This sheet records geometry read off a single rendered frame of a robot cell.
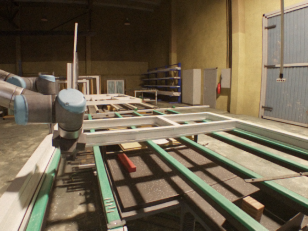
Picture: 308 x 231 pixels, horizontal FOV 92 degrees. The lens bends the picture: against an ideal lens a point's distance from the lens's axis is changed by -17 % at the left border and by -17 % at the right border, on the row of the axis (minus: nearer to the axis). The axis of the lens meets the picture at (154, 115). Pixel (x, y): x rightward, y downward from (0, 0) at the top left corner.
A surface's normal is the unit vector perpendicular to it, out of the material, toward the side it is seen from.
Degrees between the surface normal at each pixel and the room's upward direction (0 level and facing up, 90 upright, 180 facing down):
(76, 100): 40
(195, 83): 90
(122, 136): 90
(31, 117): 110
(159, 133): 90
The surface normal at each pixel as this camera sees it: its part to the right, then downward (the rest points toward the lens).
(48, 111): 0.54, 0.18
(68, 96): 0.44, -0.68
